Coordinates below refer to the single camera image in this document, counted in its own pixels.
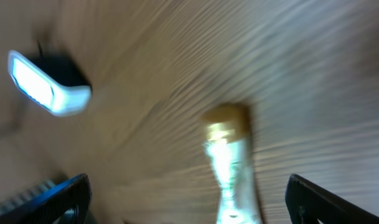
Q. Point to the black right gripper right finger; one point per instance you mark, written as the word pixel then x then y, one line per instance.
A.
pixel 308 203

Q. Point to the white barcode scanner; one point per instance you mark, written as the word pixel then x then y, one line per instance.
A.
pixel 52 81

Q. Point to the dark grey plastic basket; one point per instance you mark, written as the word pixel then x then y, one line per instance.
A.
pixel 16 200

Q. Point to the white tube with gold cap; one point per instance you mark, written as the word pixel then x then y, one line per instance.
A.
pixel 228 145

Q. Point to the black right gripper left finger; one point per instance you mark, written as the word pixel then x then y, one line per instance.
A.
pixel 67 202

